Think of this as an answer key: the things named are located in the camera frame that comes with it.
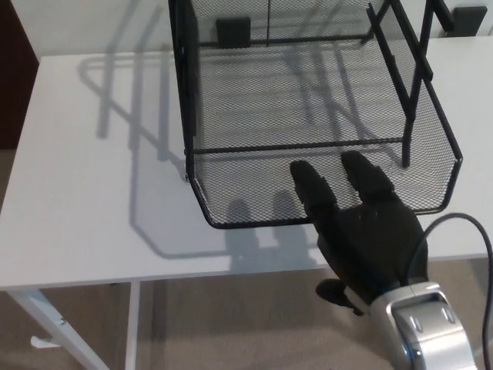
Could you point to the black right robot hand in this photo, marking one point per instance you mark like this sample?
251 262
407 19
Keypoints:
377 246

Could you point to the white desk hook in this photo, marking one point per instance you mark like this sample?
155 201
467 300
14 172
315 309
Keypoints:
43 344

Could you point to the black rectangular box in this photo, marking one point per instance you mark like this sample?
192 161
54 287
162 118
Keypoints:
469 21
233 32

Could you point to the dark brown wooden panel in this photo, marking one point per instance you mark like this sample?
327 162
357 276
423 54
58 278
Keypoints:
15 77

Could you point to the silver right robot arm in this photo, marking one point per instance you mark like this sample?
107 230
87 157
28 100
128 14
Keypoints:
423 331

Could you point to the white metal-frame desk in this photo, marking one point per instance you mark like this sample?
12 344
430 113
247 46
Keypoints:
96 192

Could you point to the black mesh file tray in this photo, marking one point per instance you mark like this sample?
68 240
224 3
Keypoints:
269 115

